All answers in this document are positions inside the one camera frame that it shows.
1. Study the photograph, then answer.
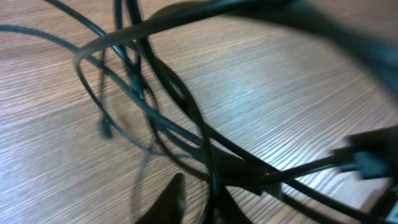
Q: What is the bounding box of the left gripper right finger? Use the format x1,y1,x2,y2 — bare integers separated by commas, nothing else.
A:
214,185,252,224

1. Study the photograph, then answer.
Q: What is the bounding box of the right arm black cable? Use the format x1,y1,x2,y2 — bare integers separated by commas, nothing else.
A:
73,0,398,97

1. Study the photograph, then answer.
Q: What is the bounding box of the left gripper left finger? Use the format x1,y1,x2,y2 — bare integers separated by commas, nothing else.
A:
136,173,187,224

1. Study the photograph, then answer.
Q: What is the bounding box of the thin black cable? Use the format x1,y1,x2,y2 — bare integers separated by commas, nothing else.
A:
43,0,218,187

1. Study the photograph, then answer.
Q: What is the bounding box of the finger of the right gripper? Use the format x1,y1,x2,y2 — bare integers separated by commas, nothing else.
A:
333,126,397,180

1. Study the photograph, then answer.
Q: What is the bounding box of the black USB cable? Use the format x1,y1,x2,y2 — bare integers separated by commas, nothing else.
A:
0,0,398,224

